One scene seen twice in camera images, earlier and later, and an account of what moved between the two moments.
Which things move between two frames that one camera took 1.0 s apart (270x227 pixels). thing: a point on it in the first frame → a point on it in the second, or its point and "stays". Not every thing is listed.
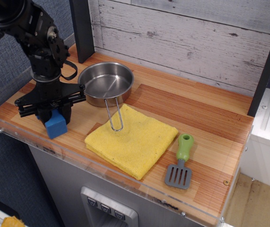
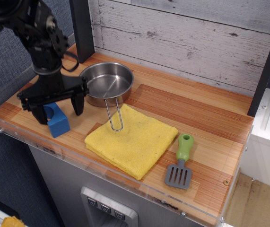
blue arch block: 57,126 stays
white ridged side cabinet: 264,158 stays
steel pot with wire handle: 108,84 stays
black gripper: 48,93 → 52,87
